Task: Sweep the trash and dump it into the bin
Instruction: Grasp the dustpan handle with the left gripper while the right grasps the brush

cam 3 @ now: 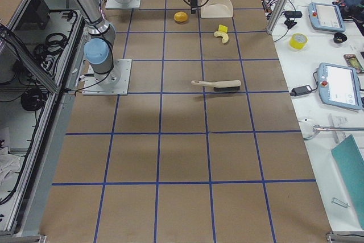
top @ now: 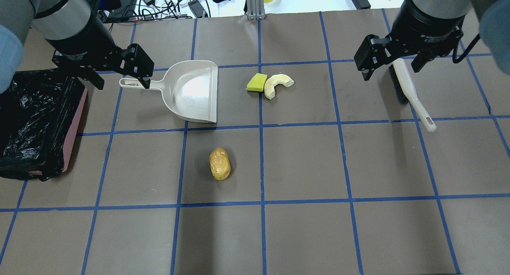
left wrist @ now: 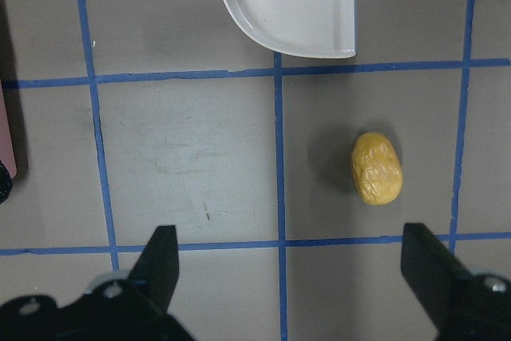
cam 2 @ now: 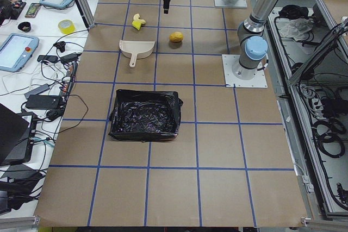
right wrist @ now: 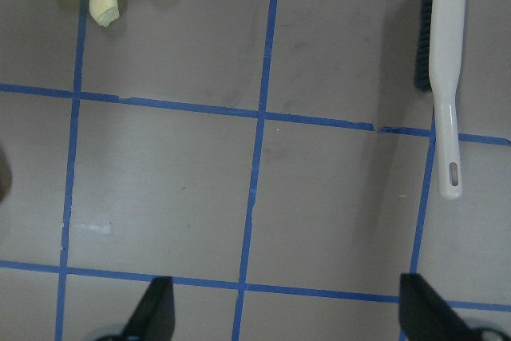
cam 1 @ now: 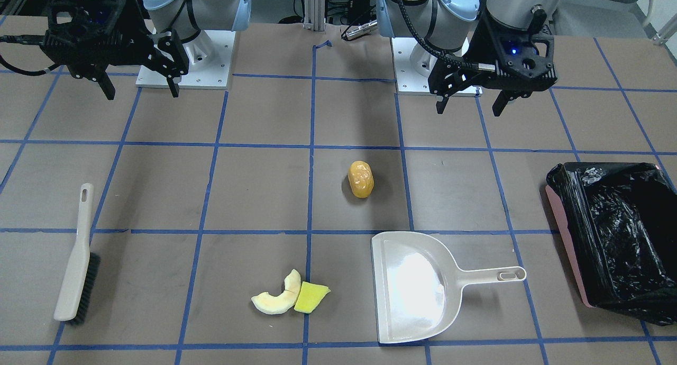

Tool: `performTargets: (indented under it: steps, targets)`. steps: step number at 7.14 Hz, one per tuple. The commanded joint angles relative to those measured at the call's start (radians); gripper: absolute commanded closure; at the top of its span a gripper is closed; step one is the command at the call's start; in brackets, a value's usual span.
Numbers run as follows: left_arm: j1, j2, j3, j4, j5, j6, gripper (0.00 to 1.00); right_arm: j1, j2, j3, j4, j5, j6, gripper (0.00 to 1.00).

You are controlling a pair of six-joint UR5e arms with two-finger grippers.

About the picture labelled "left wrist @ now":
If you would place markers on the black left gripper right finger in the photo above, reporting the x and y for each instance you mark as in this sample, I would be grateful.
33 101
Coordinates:
435 276

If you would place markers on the yellow lemon-shaped toy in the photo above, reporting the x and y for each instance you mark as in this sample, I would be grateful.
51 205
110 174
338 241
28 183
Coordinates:
376 170

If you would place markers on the pink bin with black liner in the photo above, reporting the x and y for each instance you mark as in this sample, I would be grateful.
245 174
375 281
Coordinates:
7 152

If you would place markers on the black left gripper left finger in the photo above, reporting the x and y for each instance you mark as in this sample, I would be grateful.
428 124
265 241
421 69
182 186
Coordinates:
155 273

